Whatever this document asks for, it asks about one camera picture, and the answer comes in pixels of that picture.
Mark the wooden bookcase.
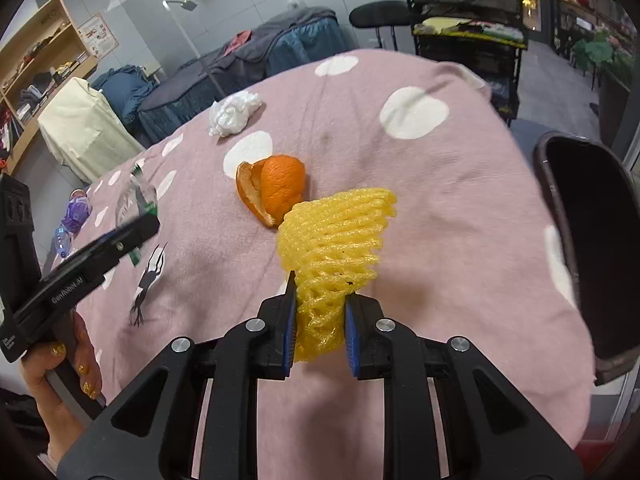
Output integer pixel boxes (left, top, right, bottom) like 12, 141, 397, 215
0, 0, 98, 176

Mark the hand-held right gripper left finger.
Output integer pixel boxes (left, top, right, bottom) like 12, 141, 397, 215
57, 270, 301, 480

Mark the pink white-dotted blanket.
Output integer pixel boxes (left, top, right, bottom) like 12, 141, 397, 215
42, 49, 596, 480

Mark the black wire utility cart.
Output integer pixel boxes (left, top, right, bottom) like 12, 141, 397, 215
399, 0, 530, 128

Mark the red cloth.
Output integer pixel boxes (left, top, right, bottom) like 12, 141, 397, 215
222, 30, 253, 56

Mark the red glossy object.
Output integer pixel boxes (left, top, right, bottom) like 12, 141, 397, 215
575, 427, 621, 461

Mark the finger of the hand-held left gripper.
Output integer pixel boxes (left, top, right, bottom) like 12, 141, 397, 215
92, 214, 161, 273

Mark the clear purple-label plastic bottle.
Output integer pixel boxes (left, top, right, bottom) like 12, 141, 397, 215
52, 189, 93, 260

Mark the orange peel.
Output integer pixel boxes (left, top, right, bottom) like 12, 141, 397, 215
236, 155, 307, 228

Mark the red bordered wall poster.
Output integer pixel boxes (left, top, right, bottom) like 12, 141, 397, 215
77, 12, 121, 58

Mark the pale yellow sheet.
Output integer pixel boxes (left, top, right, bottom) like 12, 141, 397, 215
415, 16, 473, 36

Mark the person's left hand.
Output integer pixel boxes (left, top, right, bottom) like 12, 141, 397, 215
19, 310, 103, 466

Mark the blue bedding pile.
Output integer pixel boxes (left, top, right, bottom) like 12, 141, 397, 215
91, 65, 161, 126

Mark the yellow foam fruit net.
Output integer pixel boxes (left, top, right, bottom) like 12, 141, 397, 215
276, 187, 398, 363

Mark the dark brown plant pot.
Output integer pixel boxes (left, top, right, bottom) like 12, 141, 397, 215
597, 67, 632, 146

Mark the clear green-label plastic bottle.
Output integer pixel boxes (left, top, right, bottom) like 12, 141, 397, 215
115, 162, 161, 267

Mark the crumpled white tissue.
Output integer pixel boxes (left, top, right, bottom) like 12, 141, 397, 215
207, 91, 264, 138

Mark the brown plastic trash bin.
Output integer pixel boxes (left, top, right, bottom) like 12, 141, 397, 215
532, 130, 640, 388

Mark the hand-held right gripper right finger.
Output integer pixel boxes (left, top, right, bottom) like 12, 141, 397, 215
342, 294, 586, 480

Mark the black round stool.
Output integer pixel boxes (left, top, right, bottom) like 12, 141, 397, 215
348, 0, 413, 51

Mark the white floor lamp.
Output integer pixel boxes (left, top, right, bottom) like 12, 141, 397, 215
162, 0, 226, 101

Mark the bed with grey blue bedding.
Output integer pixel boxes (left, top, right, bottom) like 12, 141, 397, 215
137, 6, 351, 143

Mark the green leafy plant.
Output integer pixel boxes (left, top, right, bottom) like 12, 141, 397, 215
570, 30, 636, 78

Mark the cream cloth cover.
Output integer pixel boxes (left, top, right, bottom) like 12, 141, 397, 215
37, 77, 146, 183

